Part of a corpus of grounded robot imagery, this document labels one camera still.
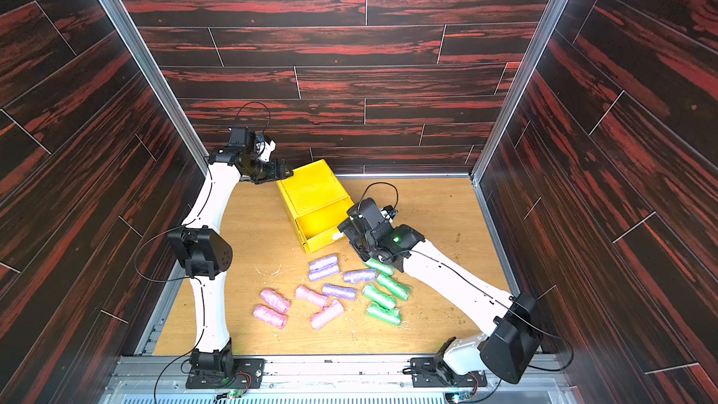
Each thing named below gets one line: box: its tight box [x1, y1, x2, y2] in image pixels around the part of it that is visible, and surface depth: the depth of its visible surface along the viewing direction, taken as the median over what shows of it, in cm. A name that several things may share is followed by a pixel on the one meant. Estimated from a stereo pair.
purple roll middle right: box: [344, 268, 380, 285], surface depth 91 cm
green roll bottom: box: [366, 300, 403, 327], surface depth 84 cm
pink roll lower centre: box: [310, 299, 345, 331], surface depth 84 cm
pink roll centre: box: [295, 285, 329, 308], surface depth 88 cm
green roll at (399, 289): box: [375, 273, 414, 302], surface depth 90 cm
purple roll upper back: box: [308, 253, 340, 276], surface depth 93 cm
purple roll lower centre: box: [321, 283, 359, 302], surface depth 88 cm
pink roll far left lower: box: [252, 303, 288, 330], surface depth 83 cm
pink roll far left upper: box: [259, 288, 292, 314], surface depth 87 cm
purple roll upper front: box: [308, 258, 340, 282], surface depth 93 cm
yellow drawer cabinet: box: [276, 158, 355, 254], surface depth 88 cm
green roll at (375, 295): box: [362, 284, 398, 310], surface depth 88 cm
